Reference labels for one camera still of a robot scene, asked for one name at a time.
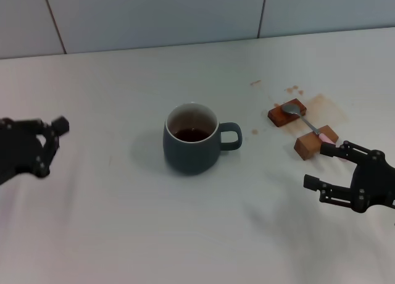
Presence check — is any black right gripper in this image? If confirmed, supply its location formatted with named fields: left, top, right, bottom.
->
left=303, top=140, right=395, bottom=214

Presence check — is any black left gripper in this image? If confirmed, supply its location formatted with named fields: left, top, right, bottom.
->
left=0, top=115, right=70, bottom=186

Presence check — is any dark brown wooden block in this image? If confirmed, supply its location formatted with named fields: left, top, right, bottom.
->
left=267, top=98, right=307, bottom=128

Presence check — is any grey ceramic mug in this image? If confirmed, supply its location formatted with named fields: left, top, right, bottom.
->
left=162, top=102, right=243, bottom=176

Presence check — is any pink handled metal spoon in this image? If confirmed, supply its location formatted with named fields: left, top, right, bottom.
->
left=280, top=104, right=349, bottom=164

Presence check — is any light brown wooden block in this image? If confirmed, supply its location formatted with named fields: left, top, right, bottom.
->
left=293, top=125, right=339, bottom=161

